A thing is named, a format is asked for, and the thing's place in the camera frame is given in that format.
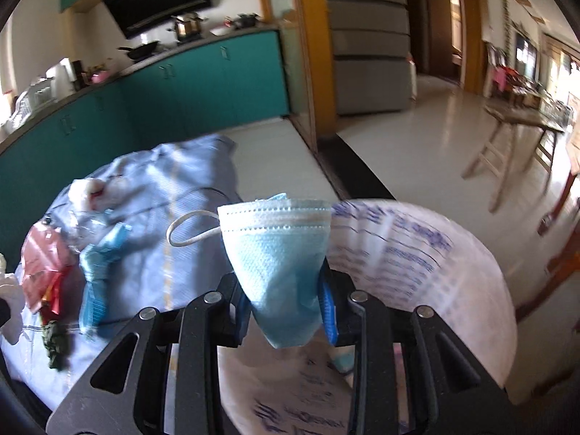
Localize stainless steel stock pot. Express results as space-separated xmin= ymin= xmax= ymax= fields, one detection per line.
xmin=171 ymin=13 xmax=207 ymax=43

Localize wooden glass sliding door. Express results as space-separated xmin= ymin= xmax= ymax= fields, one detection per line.
xmin=261 ymin=0 xmax=336 ymax=152

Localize light blue face mask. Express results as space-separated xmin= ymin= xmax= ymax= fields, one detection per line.
xmin=165 ymin=192 xmax=335 ymax=350

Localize white dish rack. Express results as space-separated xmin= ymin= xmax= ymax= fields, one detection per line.
xmin=8 ymin=78 xmax=56 ymax=129

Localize grey multi-door refrigerator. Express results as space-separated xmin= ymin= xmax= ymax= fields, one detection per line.
xmin=326 ymin=0 xmax=412 ymax=116

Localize wooden bench stool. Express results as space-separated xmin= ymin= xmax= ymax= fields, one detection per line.
xmin=461 ymin=102 xmax=565 ymax=213

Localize red snack wrapper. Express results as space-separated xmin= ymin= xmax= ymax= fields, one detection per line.
xmin=21 ymin=221 xmax=76 ymax=325

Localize dark casserole pot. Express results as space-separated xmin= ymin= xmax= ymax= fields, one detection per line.
xmin=231 ymin=13 xmax=260 ymax=30

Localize trash bin with white bag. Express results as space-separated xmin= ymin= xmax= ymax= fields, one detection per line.
xmin=218 ymin=199 xmax=517 ymax=434

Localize pink bowl on counter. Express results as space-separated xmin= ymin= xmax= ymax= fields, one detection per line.
xmin=90 ymin=70 xmax=110 ymax=84

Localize black wok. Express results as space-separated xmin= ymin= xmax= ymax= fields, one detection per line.
xmin=118 ymin=40 xmax=159 ymax=63

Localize teal lower kitchen cabinets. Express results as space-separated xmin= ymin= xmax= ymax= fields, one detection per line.
xmin=1 ymin=26 xmax=290 ymax=267

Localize green vegetable scrap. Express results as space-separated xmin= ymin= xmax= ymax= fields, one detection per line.
xmin=42 ymin=320 xmax=71 ymax=371

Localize red wooden chair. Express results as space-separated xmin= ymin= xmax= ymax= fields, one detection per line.
xmin=513 ymin=153 xmax=580 ymax=322

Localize clear crinkled plastic wrapper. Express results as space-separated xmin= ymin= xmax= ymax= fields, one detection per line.
xmin=68 ymin=208 xmax=113 ymax=253

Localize light blue checked tablecloth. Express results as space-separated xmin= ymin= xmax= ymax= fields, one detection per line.
xmin=2 ymin=134 xmax=240 ymax=410

